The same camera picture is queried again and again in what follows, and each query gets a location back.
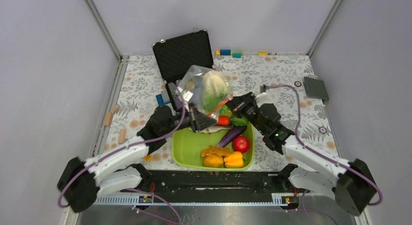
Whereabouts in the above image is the small orange toy cracker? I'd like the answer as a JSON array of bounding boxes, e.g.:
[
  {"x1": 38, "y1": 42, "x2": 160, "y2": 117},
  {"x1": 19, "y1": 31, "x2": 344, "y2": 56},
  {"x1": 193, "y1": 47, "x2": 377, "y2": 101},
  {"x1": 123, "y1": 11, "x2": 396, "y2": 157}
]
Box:
[{"x1": 144, "y1": 155, "x2": 152, "y2": 162}]

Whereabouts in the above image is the green toy leaf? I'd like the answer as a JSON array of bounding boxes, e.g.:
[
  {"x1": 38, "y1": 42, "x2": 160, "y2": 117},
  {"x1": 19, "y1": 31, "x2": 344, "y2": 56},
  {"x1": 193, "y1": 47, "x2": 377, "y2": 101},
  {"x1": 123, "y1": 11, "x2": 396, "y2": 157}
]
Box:
[{"x1": 220, "y1": 105, "x2": 249, "y2": 126}]

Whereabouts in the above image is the grey building baseplate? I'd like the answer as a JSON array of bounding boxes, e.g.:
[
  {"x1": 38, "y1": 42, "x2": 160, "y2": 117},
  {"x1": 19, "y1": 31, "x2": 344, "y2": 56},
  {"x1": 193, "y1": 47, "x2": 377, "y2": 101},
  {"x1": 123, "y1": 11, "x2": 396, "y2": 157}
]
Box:
[{"x1": 303, "y1": 77, "x2": 329, "y2": 101}]

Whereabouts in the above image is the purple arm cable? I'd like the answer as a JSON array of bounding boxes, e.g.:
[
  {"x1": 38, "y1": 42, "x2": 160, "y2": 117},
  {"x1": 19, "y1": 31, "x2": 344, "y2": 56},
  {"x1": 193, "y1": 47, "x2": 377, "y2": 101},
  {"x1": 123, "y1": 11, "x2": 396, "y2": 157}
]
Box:
[
  {"x1": 265, "y1": 84, "x2": 384, "y2": 207},
  {"x1": 57, "y1": 88, "x2": 188, "y2": 208}
]

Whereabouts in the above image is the green toy cabbage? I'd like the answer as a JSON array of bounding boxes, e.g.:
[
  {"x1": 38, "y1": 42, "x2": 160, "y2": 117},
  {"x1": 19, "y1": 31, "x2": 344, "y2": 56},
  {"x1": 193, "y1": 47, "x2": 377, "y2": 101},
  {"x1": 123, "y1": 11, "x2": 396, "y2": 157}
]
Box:
[{"x1": 202, "y1": 70, "x2": 231, "y2": 112}]

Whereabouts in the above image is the red toy apple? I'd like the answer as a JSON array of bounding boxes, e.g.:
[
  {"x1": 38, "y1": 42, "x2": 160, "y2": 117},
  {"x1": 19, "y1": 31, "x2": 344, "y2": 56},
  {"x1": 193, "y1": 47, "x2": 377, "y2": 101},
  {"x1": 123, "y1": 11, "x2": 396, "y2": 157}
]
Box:
[{"x1": 232, "y1": 136, "x2": 250, "y2": 153}]

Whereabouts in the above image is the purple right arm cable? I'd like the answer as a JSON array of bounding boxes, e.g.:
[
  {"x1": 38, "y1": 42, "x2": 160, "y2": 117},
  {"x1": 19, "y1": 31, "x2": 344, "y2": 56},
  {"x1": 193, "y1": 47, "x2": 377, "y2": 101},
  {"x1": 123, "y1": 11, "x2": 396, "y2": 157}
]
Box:
[{"x1": 265, "y1": 84, "x2": 384, "y2": 207}]

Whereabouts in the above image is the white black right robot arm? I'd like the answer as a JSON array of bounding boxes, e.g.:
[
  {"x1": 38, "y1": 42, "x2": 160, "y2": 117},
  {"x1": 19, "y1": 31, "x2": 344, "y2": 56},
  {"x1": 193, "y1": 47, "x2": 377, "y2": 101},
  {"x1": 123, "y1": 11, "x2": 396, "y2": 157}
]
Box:
[{"x1": 226, "y1": 92, "x2": 378, "y2": 216}]

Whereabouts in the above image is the loose poker chip on table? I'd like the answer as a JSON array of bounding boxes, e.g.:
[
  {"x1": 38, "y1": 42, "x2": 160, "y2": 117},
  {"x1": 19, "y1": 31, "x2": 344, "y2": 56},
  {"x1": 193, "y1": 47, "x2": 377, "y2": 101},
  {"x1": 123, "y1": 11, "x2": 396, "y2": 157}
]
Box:
[{"x1": 294, "y1": 81, "x2": 302, "y2": 87}]

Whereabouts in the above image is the clear zip top bag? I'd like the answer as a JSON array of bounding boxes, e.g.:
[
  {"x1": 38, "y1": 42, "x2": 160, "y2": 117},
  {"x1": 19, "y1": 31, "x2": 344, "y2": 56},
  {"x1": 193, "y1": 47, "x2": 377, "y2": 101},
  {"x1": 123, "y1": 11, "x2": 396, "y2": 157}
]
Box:
[{"x1": 177, "y1": 65, "x2": 233, "y2": 120}]

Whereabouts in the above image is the black poker chip case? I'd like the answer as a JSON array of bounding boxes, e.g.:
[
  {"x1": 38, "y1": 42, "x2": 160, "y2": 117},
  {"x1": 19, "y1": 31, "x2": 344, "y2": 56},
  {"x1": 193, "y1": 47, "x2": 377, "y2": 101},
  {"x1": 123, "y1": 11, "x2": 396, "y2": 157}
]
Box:
[{"x1": 152, "y1": 29, "x2": 214, "y2": 111}]

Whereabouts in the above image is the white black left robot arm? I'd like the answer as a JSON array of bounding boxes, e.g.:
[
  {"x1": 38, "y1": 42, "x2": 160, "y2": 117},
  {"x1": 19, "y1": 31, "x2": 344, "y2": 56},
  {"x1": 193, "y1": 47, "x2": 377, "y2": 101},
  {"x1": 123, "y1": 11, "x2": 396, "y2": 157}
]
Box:
[{"x1": 57, "y1": 104, "x2": 218, "y2": 213}]

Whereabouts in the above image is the grey toy brick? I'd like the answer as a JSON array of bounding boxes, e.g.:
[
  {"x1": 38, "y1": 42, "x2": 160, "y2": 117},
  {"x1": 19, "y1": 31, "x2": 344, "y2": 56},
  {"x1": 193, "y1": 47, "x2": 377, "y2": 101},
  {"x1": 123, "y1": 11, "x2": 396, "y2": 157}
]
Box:
[{"x1": 161, "y1": 90, "x2": 170, "y2": 103}]

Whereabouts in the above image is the green plastic tray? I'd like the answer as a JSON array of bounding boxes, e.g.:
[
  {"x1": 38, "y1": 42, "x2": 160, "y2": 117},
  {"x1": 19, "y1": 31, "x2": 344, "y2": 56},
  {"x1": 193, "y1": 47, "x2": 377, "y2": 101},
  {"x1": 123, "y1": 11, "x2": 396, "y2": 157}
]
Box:
[{"x1": 172, "y1": 124, "x2": 255, "y2": 171}]

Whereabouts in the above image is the fried chicken toy piece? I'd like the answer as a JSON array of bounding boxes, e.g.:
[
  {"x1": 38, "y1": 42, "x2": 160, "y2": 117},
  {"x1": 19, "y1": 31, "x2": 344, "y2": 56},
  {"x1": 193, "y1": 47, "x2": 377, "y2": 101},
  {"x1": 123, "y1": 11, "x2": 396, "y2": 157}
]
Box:
[{"x1": 201, "y1": 146, "x2": 231, "y2": 157}]

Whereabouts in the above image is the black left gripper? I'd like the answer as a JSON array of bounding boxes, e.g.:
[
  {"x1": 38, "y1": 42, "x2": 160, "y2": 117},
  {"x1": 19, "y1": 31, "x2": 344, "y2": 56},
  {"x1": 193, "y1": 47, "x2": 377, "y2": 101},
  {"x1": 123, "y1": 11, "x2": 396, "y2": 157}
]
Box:
[{"x1": 163, "y1": 104, "x2": 218, "y2": 135}]

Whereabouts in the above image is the purple toy eggplant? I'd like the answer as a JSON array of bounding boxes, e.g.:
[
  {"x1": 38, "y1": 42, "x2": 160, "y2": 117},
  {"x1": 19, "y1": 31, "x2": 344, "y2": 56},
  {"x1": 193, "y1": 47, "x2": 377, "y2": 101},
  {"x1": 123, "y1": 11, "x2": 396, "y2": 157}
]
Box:
[{"x1": 216, "y1": 126, "x2": 247, "y2": 148}]

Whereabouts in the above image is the wooden block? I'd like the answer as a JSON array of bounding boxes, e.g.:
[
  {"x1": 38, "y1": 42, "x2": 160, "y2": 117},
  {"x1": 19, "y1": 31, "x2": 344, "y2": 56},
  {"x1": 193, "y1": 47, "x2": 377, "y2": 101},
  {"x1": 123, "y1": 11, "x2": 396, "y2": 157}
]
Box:
[{"x1": 103, "y1": 112, "x2": 113, "y2": 127}]

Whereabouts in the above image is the blue toy block at wall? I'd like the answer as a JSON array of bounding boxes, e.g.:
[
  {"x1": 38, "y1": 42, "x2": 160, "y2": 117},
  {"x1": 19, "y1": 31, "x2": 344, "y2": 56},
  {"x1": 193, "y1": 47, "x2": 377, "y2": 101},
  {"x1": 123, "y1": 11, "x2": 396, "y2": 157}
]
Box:
[{"x1": 219, "y1": 49, "x2": 231, "y2": 55}]

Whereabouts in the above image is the grey toy fish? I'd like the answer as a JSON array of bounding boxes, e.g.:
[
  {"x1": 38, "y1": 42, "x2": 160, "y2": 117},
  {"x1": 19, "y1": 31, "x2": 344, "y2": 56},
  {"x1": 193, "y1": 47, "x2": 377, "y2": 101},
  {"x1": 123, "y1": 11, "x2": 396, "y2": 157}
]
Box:
[{"x1": 200, "y1": 125, "x2": 232, "y2": 134}]

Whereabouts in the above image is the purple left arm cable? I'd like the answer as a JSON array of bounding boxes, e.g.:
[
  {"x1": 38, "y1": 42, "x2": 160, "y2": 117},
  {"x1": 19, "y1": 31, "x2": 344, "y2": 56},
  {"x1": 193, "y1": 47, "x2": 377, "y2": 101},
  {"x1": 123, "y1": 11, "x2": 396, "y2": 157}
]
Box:
[{"x1": 57, "y1": 88, "x2": 188, "y2": 208}]

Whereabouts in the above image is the orange toy mandarin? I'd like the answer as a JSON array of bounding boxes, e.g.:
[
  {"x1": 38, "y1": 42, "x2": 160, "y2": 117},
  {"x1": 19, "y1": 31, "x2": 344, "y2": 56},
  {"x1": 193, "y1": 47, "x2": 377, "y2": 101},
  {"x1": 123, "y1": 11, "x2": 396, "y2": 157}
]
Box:
[{"x1": 202, "y1": 154, "x2": 224, "y2": 168}]

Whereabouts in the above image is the yellow toy bell pepper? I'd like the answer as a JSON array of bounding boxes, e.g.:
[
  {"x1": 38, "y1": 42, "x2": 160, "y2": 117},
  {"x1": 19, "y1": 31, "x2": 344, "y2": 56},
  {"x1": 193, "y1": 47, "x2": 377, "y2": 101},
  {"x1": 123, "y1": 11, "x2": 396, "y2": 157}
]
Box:
[{"x1": 223, "y1": 151, "x2": 244, "y2": 168}]

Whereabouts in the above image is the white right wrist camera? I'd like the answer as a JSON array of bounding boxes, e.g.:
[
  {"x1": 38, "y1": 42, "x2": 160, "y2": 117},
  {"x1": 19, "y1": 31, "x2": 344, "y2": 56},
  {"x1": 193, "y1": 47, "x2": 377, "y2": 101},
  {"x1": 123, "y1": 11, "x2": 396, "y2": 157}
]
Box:
[{"x1": 260, "y1": 85, "x2": 267, "y2": 94}]

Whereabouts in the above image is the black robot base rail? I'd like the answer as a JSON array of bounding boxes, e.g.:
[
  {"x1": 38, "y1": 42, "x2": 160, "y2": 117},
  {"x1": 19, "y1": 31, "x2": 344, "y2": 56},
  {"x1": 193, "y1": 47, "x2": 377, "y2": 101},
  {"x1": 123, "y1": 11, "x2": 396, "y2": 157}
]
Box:
[{"x1": 106, "y1": 169, "x2": 311, "y2": 205}]

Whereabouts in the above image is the blue toy brick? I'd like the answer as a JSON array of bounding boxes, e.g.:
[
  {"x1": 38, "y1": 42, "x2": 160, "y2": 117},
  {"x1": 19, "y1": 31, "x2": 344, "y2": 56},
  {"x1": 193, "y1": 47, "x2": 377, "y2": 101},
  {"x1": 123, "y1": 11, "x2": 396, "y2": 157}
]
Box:
[{"x1": 155, "y1": 94, "x2": 171, "y2": 105}]

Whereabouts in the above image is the teal toy block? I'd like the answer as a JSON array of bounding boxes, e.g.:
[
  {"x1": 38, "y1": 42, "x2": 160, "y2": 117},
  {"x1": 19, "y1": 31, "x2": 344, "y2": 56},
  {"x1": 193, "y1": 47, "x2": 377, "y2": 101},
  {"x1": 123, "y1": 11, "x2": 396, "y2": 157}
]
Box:
[{"x1": 232, "y1": 52, "x2": 242, "y2": 58}]

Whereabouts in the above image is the orange toy carrot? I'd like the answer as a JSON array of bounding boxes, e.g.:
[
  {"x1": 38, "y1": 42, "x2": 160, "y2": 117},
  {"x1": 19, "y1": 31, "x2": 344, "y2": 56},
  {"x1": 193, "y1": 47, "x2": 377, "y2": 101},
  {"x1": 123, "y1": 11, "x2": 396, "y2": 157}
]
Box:
[{"x1": 216, "y1": 115, "x2": 230, "y2": 126}]

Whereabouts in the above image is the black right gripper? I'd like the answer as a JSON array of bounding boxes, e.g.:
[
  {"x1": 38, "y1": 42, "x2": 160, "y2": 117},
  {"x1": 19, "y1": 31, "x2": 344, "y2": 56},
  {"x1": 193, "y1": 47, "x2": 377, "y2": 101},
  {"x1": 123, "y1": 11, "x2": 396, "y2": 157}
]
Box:
[{"x1": 222, "y1": 91, "x2": 267, "y2": 134}]

